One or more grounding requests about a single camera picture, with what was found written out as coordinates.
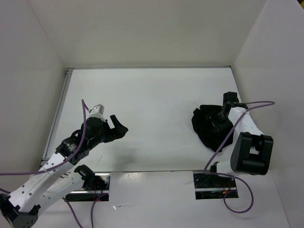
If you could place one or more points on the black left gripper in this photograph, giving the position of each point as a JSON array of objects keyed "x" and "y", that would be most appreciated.
[{"x": 121, "y": 132}]

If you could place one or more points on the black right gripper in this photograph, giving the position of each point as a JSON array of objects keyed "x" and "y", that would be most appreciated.
[{"x": 216, "y": 124}]

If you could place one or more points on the black skirt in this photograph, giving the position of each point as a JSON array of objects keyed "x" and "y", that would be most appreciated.
[{"x": 203, "y": 127}]

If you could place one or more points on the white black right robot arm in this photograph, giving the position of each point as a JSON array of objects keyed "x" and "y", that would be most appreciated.
[{"x": 252, "y": 151}]

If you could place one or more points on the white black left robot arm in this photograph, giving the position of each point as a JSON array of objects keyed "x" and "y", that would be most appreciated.
[{"x": 61, "y": 175}]

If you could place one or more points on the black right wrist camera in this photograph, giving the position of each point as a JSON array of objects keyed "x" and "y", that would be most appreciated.
[{"x": 230, "y": 97}]

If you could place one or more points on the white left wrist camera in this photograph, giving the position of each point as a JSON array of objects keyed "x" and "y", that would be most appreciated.
[{"x": 97, "y": 111}]

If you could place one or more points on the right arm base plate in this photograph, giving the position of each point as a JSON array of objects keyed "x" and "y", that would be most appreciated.
[{"x": 208, "y": 187}]

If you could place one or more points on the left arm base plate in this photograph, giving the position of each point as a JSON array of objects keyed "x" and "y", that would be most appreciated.
[{"x": 100, "y": 187}]

